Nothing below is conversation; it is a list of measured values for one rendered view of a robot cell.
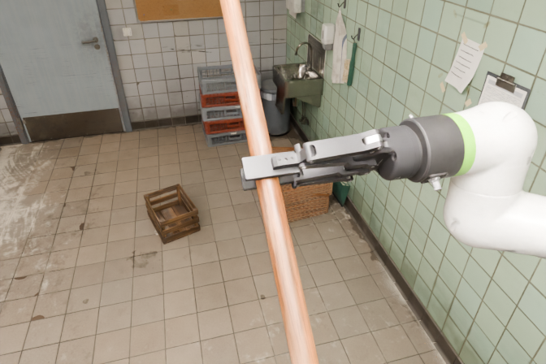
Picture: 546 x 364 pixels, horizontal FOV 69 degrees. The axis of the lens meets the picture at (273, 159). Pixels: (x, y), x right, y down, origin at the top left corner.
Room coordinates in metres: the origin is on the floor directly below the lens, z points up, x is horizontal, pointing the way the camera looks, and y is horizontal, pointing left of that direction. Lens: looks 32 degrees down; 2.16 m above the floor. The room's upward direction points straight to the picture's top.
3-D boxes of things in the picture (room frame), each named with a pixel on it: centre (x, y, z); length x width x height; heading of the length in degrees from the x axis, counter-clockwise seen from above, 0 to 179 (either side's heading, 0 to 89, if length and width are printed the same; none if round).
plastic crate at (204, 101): (3.91, 0.46, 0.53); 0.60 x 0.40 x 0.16; 101
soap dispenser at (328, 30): (3.23, -0.44, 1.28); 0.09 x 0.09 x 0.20; 15
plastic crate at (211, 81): (3.90, 0.45, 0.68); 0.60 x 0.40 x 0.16; 105
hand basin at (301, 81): (3.54, -0.22, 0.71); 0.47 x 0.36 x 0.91; 15
